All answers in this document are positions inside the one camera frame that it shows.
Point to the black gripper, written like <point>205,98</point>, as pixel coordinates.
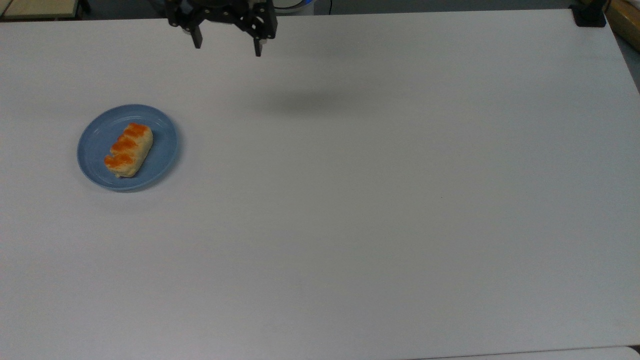
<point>220,10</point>

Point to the orange-topped bread loaf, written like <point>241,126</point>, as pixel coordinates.
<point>128,149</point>

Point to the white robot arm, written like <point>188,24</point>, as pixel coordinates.
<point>292,5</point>

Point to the blue round plate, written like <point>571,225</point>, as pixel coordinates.
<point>160,145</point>

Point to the beige board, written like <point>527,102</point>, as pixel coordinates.
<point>37,7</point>

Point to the black table clamp base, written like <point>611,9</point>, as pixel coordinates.
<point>589,16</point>

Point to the brown wooden box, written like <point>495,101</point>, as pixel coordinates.
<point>627,22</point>

